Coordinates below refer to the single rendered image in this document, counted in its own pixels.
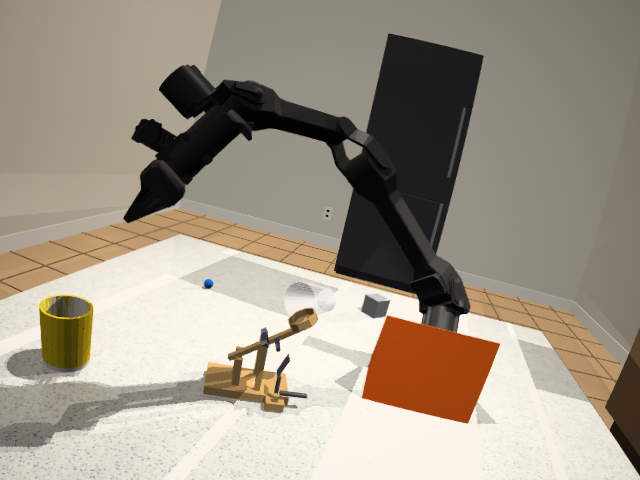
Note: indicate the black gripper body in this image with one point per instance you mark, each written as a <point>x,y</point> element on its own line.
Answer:
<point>169,176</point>

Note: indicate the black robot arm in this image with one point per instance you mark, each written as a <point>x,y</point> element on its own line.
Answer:
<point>237,107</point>

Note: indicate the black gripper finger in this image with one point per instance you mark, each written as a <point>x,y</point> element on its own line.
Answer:
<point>147,201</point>

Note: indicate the yellow cup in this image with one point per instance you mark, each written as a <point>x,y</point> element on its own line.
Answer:
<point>66,329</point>

